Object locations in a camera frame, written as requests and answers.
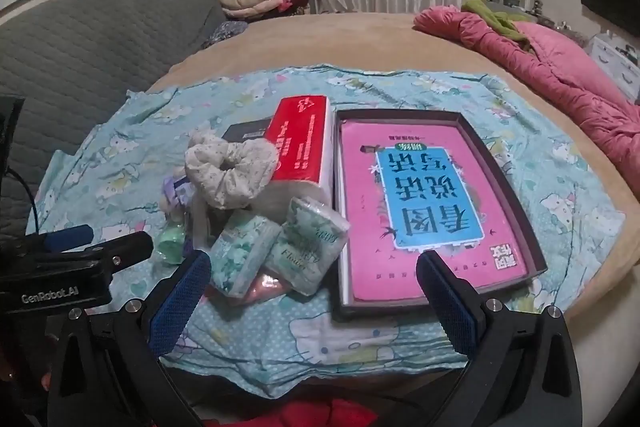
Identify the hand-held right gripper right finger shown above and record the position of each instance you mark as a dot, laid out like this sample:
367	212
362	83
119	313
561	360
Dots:
450	307

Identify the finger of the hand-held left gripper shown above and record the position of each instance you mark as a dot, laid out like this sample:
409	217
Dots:
67	238
125	249

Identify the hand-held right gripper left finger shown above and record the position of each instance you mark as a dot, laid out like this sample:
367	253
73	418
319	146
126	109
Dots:
179	304

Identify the white drawer cabinet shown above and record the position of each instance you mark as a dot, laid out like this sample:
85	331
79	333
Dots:
617	62

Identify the beige bed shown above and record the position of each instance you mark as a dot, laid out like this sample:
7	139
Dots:
350	42

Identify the pink book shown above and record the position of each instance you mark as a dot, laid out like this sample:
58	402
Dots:
360	207

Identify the small black box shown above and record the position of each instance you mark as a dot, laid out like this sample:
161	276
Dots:
245	132

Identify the pink glitter packet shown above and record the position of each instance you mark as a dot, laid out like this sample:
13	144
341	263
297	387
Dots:
270	288

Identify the dark brown box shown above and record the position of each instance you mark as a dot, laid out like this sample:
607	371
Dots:
505	187

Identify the red white tissue pack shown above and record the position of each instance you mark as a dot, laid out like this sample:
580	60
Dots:
300	137

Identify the red clothing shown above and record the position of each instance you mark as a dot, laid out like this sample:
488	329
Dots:
340	414

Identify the pink quilt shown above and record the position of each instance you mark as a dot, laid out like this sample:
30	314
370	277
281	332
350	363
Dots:
575	82

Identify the green cloth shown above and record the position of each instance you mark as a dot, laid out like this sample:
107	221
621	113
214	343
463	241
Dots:
480	9

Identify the blue white plastic packet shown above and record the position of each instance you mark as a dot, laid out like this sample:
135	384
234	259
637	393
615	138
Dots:
177	192

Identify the white floral scrunchie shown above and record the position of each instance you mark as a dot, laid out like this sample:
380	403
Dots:
225	187

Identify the grey quilted headboard cover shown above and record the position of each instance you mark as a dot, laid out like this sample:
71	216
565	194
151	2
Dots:
100	57

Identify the blue patterned cloth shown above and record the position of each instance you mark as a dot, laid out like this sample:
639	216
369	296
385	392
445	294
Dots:
225	34

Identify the pale green soft item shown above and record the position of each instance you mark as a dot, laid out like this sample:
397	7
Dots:
172	242

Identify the cartoon cat printed blanket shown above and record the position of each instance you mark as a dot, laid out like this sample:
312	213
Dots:
425	92

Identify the green floral tissue packet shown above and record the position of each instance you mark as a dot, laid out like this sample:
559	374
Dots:
305	247
240	252

